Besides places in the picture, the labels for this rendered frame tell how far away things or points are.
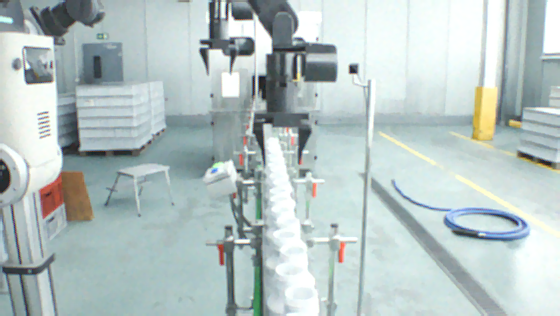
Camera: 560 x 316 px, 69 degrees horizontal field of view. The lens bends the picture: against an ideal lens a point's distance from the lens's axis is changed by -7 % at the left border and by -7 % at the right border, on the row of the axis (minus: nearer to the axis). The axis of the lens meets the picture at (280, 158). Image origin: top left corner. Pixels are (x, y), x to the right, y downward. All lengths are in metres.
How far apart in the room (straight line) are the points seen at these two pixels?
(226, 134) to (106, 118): 2.59
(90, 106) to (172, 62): 4.11
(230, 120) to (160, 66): 5.95
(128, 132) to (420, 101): 7.49
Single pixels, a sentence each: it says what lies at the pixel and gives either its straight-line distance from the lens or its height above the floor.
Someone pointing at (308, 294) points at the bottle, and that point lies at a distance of 0.51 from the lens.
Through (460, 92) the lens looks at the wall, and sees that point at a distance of 12.20.
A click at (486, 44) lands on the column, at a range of 9.54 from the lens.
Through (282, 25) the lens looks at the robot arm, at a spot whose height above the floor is 1.48.
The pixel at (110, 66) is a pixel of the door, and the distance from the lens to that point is 11.58.
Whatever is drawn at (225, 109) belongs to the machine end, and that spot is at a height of 0.89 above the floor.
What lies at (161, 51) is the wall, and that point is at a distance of 11.28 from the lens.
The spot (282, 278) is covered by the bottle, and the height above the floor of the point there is 1.16.
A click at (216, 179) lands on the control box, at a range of 1.25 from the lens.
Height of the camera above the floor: 1.41
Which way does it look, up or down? 12 degrees down
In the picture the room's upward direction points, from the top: straight up
